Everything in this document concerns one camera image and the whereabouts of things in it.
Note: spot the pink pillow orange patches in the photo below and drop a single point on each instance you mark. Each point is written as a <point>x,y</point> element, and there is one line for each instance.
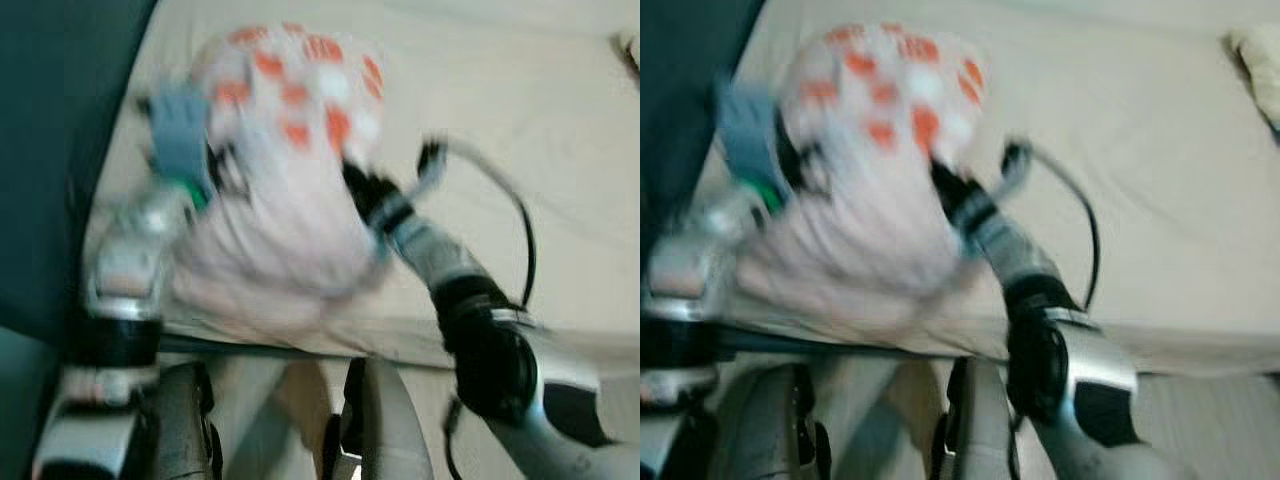
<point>860,230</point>
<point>280,220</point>

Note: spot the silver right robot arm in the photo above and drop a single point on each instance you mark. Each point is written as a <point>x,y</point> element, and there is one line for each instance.
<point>1020,255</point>
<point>450,260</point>

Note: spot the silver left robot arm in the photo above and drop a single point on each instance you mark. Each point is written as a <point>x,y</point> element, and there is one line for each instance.
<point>690,280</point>
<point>120,280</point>

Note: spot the dark teal bed headboard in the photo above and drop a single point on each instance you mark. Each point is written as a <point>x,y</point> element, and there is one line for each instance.
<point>680,100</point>
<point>60,150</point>

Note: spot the cream bed mattress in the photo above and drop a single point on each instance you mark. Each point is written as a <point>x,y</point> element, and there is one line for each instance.
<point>520,100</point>
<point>1130,120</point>

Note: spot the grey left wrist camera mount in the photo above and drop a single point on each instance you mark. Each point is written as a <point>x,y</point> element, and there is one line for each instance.
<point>180,135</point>
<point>750,140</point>

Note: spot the dark teal bed frame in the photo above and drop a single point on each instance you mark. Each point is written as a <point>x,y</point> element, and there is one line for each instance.
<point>300,350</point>
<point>880,348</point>

